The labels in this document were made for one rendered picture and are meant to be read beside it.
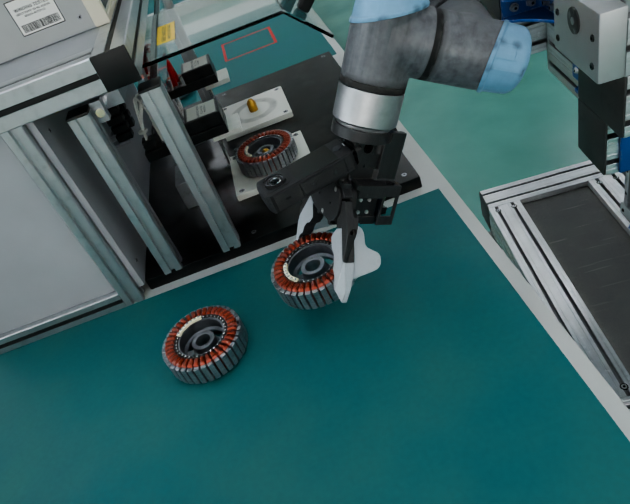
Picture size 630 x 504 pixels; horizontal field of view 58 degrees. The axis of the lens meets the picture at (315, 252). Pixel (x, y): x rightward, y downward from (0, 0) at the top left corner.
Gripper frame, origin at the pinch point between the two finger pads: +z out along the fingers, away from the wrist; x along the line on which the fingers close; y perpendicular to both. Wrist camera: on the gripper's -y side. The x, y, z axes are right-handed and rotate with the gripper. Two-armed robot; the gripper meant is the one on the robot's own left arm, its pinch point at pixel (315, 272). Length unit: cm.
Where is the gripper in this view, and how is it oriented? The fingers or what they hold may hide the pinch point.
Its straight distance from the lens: 73.7
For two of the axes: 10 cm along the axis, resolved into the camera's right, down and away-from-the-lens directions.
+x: -4.1, -4.9, 7.7
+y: 8.9, -0.5, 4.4
